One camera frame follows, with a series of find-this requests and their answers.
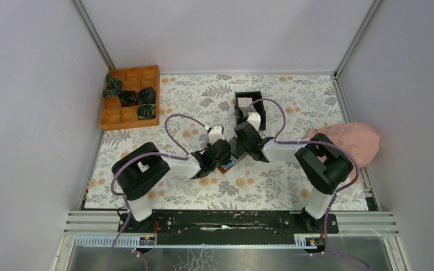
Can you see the green black rolled sock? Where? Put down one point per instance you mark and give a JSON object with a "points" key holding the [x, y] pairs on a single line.
{"points": [[146, 111]]}

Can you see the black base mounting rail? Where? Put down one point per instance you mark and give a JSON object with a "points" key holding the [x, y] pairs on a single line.
{"points": [[194, 228]]}

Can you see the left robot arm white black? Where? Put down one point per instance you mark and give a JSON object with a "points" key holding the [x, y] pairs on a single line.
{"points": [[138, 172]]}

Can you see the black card box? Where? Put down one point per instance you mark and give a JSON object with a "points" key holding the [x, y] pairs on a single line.
{"points": [[244, 106]]}

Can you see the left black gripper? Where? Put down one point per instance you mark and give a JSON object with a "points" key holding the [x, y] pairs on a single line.
{"points": [[225, 160]]}

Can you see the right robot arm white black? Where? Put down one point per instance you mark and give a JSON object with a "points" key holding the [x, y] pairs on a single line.
{"points": [[325, 164]]}

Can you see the black rolled sock right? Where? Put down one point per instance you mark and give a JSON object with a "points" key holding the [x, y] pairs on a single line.
{"points": [[147, 96]]}

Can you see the brown leather card holder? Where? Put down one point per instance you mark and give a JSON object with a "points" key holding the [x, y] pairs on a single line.
{"points": [[237, 154]]}

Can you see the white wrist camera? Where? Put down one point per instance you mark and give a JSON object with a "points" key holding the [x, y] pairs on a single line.
{"points": [[215, 133], [254, 119]]}

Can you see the floral patterned table mat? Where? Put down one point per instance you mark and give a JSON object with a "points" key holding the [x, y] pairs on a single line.
{"points": [[294, 105]]}

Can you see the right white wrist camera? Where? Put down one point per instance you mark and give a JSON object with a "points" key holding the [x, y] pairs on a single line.
{"points": [[254, 119]]}

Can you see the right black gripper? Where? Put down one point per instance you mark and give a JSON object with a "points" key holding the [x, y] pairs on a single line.
{"points": [[256, 132]]}

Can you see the orange wooden compartment tray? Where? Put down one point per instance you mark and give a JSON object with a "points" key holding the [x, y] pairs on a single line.
{"points": [[115, 117]]}

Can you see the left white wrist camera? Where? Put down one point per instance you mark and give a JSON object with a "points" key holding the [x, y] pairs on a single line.
{"points": [[215, 133]]}

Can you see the pink crumpled cloth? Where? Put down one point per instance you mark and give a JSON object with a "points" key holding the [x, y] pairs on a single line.
{"points": [[361, 140]]}

